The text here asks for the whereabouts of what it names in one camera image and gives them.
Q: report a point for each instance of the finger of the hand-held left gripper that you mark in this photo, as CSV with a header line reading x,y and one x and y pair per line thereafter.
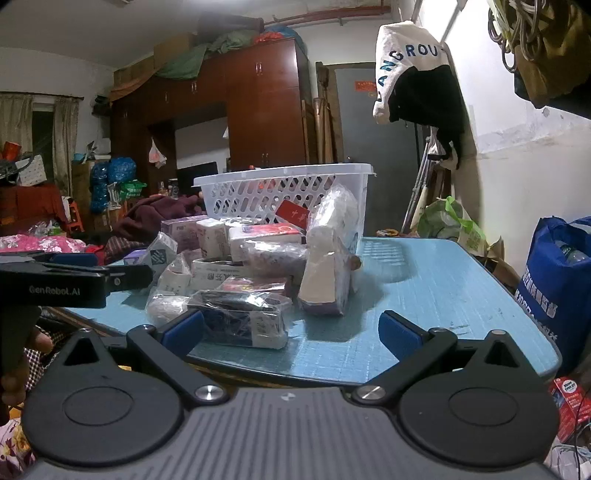
x,y
74,260
134,278

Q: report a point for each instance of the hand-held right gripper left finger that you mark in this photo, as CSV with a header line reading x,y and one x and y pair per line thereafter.
x,y
183,328

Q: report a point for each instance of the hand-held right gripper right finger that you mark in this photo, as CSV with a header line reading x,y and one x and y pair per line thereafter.
x,y
399,337

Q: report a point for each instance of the purple medicine box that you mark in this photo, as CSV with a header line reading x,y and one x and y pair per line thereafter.
x,y
182,230

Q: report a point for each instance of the white plastic basket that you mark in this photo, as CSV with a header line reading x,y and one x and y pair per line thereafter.
x,y
258,194

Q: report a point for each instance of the person's left hand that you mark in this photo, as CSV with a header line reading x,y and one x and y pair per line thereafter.
x,y
39,340

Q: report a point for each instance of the crumpled clear plastic bag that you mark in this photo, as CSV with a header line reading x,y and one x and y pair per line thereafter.
x,y
165,309

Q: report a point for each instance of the blue patterned white box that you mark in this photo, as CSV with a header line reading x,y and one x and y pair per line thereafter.
x,y
159,254

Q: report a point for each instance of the pink floral fabric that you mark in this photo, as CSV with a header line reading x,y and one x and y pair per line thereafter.
x,y
37,243

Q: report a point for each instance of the white packet in clear bag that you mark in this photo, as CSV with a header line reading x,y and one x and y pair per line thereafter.
x,y
178,277

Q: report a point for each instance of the black item in clear bag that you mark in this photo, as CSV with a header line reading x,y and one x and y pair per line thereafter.
x,y
244,318

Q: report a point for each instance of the white box with black print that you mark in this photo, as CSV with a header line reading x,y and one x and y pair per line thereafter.
x,y
217,274

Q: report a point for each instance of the maroon blanket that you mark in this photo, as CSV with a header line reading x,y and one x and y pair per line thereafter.
x,y
152,212

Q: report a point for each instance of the pink flat box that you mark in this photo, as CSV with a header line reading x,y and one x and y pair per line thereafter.
x,y
258,286

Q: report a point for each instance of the blue plastic sack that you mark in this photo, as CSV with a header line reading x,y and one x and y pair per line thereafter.
x,y
111,180

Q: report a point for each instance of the green small basket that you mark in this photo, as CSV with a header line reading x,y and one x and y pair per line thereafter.
x,y
134,189

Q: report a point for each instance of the white medicine box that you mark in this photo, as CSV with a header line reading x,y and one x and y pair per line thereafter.
x,y
213,237

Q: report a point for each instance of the white printed box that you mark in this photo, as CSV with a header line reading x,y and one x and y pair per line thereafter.
x,y
30,170

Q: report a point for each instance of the tall plastic-wrapped white package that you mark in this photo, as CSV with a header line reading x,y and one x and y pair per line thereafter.
x,y
330,258

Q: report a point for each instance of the black television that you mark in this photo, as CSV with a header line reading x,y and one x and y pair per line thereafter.
x,y
198,177

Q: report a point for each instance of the white and red box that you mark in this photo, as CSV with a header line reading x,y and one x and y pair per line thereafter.
x,y
263,237

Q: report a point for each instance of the beige curtain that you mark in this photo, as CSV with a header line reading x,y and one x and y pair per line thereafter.
x,y
64,138

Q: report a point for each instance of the green plastic bag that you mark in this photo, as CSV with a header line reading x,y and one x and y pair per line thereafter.
x,y
452,224

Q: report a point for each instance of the white hanging plastic bag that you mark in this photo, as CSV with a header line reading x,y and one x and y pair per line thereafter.
x,y
157,154

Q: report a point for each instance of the red flat box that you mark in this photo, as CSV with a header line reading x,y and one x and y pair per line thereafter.
x,y
292,214

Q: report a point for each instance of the blue shopping bag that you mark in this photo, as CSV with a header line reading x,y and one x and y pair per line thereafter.
x,y
554,286

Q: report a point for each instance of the metal crutches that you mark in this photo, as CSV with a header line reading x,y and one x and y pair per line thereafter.
x,y
427,175

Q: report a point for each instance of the red carton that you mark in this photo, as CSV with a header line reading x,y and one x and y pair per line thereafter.
x,y
570,406

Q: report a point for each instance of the grey door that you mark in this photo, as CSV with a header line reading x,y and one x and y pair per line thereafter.
x,y
364,147

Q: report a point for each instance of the brown wooden wardrobe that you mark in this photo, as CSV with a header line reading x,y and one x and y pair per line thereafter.
x,y
263,115

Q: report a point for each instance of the green cloth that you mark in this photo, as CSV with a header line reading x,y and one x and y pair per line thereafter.
x,y
189,60

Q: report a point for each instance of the wooden planks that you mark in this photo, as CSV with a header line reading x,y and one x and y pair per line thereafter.
x,y
325,120

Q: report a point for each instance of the black hanging garment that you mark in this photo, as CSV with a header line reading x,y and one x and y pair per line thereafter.
x,y
434,106

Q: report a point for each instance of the red door sign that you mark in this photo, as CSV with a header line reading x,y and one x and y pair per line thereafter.
x,y
364,87

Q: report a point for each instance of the white cloth with blue letters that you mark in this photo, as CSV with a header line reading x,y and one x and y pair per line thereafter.
x,y
395,46

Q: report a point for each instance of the olive hanging bag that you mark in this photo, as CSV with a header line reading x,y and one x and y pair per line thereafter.
x,y
558,55

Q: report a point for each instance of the red ceiling pipe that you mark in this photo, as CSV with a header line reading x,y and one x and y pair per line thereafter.
x,y
332,18

